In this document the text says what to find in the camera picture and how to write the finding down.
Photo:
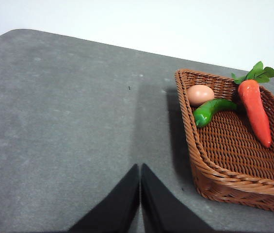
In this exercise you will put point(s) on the brown wicker basket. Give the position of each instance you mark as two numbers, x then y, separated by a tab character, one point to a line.
231	150

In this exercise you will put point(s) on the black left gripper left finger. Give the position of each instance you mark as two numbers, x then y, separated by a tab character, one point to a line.
117	208

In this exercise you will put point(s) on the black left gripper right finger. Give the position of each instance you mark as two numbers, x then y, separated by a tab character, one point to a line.
163	208

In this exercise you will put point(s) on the green chili pepper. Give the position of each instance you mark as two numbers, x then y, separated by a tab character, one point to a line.
209	109

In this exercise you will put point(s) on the orange carrot with green leaves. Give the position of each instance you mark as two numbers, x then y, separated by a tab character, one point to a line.
254	106

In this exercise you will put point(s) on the beige egg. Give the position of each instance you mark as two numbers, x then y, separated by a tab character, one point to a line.
199	94

